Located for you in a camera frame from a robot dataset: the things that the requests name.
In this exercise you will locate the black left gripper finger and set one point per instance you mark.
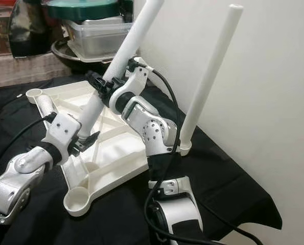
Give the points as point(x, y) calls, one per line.
point(93, 138)

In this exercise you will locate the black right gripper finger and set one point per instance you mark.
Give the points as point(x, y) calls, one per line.
point(103, 95)
point(94, 79)

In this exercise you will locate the white plastic children table top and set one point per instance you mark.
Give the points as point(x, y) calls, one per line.
point(121, 158)

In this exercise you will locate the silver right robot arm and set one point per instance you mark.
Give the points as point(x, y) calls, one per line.
point(154, 130)

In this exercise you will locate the black wok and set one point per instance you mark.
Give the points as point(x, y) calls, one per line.
point(70, 61)

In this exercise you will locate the clear plastic container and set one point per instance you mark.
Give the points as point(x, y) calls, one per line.
point(100, 38)

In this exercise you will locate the beige cloth-covered bench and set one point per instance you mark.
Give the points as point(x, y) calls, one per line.
point(24, 71)

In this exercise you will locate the green pot lid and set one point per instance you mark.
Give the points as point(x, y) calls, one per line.
point(83, 9)

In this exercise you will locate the green picture box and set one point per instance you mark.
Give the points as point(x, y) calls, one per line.
point(126, 7)

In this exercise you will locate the dark glossy bag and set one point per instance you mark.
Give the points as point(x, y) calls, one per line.
point(29, 30)

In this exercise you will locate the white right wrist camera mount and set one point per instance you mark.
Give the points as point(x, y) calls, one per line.
point(131, 84)

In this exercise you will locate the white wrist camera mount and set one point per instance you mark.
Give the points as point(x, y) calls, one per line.
point(131, 84)
point(62, 130)

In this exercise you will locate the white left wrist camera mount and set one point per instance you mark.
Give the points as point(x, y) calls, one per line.
point(62, 130)

